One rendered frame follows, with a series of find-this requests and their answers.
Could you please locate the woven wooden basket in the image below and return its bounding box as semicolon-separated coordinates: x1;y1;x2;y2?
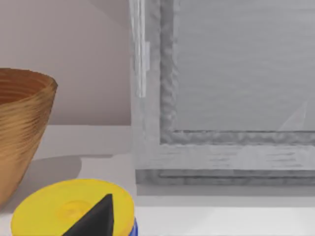
0;68;59;210

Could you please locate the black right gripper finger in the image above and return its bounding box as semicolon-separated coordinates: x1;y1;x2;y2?
62;193;116;236

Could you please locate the yellow-lidded blue can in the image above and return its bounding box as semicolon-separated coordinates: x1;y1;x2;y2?
11;178;139;236

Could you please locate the long metal handle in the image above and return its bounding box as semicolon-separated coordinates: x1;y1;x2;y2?
130;0;151;98

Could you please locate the grey cabinet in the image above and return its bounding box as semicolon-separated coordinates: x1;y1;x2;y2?
129;0;315;196

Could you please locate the grey cabinet door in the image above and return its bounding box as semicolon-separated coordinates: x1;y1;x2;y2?
159;0;315;146

